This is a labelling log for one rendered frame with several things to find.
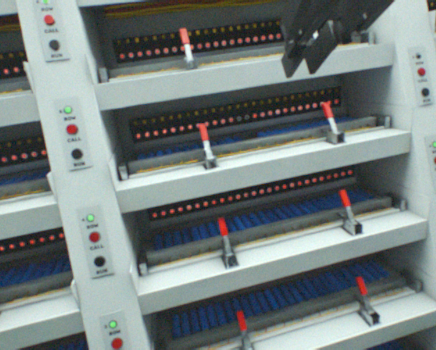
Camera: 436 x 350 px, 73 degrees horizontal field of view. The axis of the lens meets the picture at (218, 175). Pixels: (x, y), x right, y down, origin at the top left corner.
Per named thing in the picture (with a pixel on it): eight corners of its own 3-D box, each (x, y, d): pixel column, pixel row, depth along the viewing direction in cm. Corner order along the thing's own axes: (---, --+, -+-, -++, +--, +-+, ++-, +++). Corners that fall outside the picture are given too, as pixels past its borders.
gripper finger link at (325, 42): (326, 20, 35) (332, 19, 35) (303, 56, 42) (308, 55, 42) (334, 42, 34) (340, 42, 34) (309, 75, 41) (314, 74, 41)
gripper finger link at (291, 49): (311, 30, 32) (286, 33, 32) (294, 58, 37) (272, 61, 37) (307, 19, 33) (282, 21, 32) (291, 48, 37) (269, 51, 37)
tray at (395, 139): (409, 152, 63) (414, 107, 59) (121, 214, 53) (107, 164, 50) (350, 135, 81) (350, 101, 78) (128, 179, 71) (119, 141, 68)
